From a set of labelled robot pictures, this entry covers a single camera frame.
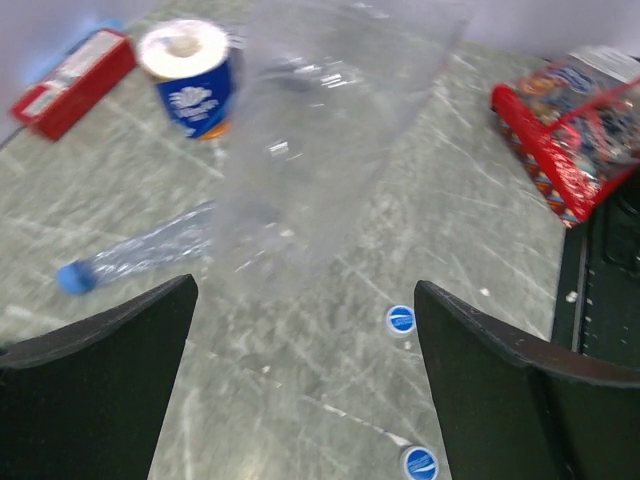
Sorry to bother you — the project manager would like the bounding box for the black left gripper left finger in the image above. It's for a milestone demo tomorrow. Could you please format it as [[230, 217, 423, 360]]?
[[1, 275, 198, 479]]

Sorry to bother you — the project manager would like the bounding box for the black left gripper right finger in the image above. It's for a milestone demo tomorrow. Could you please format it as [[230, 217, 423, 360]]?
[[414, 281, 639, 479]]

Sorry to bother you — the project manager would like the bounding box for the clear plastic bottle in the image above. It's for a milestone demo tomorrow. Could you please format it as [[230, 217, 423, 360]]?
[[75, 201, 216, 290], [212, 1, 475, 299]]

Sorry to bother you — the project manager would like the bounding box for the blue white bottle cap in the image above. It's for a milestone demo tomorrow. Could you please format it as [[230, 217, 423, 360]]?
[[385, 305, 416, 338], [400, 445, 439, 480]]

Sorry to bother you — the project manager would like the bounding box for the red snack bag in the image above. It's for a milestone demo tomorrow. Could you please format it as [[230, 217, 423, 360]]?
[[490, 46, 639, 228]]

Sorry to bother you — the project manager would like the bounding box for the red rectangular box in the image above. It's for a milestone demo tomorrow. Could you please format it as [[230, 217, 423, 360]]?
[[10, 28, 136, 141]]

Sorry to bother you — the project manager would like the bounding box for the toilet paper roll blue wrapper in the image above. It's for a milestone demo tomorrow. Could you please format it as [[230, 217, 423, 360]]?
[[137, 19, 235, 140]]

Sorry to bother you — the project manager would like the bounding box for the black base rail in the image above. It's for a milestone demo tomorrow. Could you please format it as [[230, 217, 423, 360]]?
[[551, 173, 639, 370]]

